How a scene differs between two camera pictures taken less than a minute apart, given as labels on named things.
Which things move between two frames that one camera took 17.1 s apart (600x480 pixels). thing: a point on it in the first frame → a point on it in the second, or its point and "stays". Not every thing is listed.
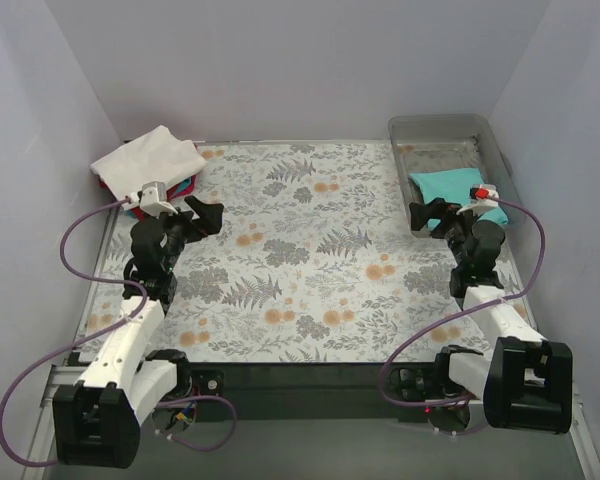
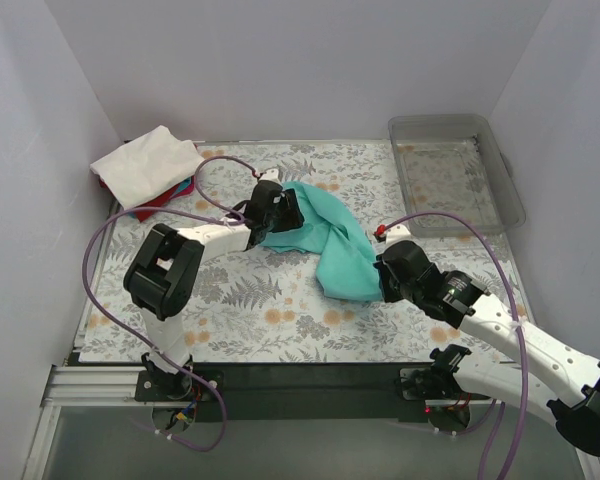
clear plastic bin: x=425 y=143 stays
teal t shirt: x=455 y=187 → x=346 y=259
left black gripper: x=190 y=224 → x=288 y=212
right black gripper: x=440 y=220 → x=387 y=278
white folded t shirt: x=156 y=155 stays
